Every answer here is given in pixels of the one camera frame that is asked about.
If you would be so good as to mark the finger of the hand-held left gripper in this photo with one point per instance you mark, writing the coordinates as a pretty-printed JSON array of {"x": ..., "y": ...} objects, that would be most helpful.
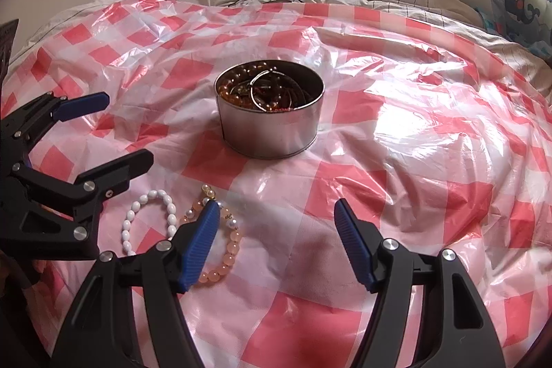
[
  {"x": 116, "y": 172},
  {"x": 82, "y": 105}
]

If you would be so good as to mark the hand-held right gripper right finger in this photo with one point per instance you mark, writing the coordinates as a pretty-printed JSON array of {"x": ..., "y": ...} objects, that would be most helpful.
[{"x": 351, "y": 241}]

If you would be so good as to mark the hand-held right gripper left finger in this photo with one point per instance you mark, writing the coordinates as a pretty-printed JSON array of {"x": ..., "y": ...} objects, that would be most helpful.
[{"x": 200, "y": 241}]

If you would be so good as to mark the round metal tin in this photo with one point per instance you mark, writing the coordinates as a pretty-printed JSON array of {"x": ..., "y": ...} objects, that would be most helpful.
[{"x": 267, "y": 135}]

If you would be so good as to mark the red checkered plastic sheet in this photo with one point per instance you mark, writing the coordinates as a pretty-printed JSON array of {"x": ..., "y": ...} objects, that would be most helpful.
[{"x": 409, "y": 135}]

